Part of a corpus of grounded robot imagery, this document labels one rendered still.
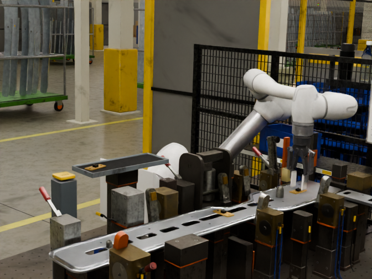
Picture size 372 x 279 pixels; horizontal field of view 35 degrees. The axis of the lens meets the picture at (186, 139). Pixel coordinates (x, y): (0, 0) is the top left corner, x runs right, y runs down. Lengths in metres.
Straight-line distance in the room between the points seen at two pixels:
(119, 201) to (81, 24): 7.21
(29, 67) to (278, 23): 4.96
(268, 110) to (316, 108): 0.57
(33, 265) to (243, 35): 2.83
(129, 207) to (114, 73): 8.09
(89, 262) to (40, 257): 0.84
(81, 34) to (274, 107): 6.44
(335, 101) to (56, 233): 1.26
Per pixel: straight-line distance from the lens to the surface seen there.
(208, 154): 2.40
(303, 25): 7.69
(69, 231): 2.00
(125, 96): 10.18
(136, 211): 2.14
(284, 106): 3.07
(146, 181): 2.78
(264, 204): 2.21
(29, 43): 10.46
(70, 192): 2.18
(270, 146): 2.66
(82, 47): 9.25
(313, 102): 2.51
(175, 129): 5.32
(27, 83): 10.48
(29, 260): 2.65
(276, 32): 6.95
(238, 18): 4.83
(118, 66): 10.07
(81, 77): 9.28
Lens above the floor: 1.75
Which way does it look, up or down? 12 degrees down
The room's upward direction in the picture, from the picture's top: 2 degrees clockwise
